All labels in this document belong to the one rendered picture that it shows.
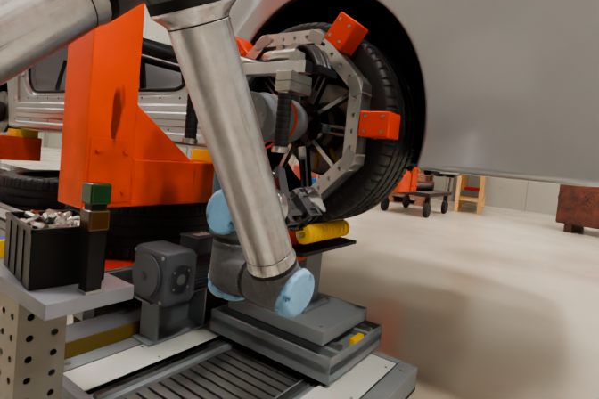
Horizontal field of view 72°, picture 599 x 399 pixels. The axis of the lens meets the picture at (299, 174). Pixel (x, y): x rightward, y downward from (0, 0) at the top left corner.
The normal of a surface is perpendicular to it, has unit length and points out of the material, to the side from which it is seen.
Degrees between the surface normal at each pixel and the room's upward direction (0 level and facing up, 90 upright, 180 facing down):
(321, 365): 90
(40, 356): 90
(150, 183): 90
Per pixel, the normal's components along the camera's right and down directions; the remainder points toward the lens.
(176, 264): 0.81, 0.11
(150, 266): -0.58, -0.01
